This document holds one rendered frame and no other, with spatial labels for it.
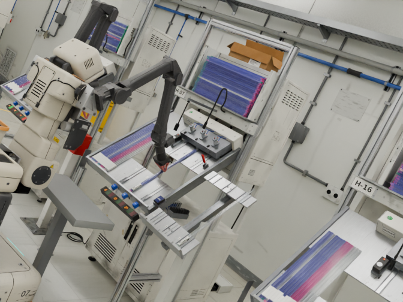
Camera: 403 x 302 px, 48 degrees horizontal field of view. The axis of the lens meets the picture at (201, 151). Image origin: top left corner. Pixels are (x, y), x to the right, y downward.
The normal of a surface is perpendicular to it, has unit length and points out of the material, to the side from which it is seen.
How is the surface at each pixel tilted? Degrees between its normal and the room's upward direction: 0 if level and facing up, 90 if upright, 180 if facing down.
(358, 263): 44
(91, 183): 90
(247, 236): 90
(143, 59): 90
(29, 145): 82
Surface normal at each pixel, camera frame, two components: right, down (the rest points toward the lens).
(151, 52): 0.66, 0.40
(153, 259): -0.62, -0.19
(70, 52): -0.11, -0.71
